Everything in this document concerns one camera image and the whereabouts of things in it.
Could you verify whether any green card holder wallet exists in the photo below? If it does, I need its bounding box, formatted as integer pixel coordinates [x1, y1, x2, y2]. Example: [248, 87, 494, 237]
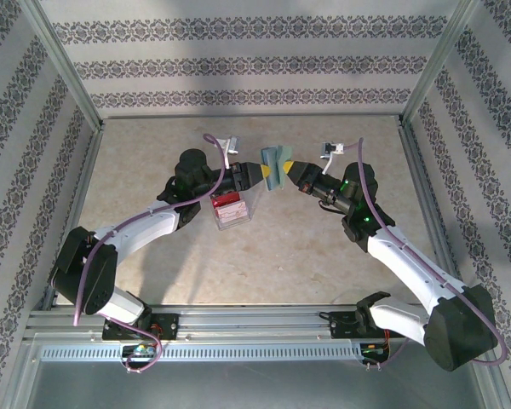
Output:
[258, 143, 295, 192]

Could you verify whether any pink white card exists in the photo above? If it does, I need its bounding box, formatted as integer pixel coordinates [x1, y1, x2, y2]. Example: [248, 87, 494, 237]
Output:
[215, 203, 250, 224]

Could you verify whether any clear box with red items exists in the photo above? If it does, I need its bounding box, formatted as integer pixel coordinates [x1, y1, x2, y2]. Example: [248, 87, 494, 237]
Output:
[209, 191, 253, 233]

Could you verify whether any small electronics board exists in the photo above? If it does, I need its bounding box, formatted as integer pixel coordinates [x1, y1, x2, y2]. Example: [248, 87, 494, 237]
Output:
[122, 343, 158, 358]
[359, 343, 391, 357]

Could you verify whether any grey metal tray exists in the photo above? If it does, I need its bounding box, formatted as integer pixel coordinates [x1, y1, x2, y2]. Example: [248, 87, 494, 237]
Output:
[8, 331, 510, 409]

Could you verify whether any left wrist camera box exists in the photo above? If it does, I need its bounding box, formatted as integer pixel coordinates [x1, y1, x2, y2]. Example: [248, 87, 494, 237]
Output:
[215, 135, 242, 168]

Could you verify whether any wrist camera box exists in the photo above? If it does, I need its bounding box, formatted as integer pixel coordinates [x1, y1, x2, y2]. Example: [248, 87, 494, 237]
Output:
[319, 141, 347, 174]
[215, 135, 242, 168]

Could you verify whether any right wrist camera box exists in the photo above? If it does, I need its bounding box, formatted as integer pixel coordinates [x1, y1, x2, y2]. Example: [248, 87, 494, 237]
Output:
[319, 141, 347, 174]

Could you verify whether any aluminium back frame rail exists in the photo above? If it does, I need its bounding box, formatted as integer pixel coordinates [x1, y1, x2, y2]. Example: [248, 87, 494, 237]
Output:
[98, 112, 405, 123]

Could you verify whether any aluminium side frame rail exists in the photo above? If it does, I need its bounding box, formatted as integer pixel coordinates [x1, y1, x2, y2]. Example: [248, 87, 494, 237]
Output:
[398, 118, 469, 308]

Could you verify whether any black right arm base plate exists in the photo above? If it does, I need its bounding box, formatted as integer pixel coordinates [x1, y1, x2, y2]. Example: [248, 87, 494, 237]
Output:
[330, 310, 408, 340]

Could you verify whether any aluminium front frame rail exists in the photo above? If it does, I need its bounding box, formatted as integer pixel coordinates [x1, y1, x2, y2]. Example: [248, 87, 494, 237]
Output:
[23, 304, 489, 342]

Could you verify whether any aluminium frame post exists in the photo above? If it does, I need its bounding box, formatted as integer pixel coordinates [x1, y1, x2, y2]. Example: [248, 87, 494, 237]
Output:
[402, 0, 483, 125]
[19, 0, 106, 129]

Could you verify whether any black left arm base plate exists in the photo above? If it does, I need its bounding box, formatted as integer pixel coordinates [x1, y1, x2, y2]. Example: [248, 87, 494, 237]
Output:
[101, 313, 181, 342]

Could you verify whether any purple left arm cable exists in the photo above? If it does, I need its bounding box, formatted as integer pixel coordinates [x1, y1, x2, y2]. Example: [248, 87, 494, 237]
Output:
[73, 134, 228, 377]

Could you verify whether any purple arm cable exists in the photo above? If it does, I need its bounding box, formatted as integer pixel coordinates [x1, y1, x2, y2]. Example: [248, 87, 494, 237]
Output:
[343, 136, 508, 372]
[73, 134, 228, 377]

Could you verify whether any slotted grey cable duct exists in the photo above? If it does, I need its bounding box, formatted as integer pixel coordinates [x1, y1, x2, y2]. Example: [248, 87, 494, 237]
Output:
[39, 343, 364, 363]

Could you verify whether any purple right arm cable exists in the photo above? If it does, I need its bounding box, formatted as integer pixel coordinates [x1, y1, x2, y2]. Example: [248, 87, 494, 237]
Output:
[343, 136, 508, 372]

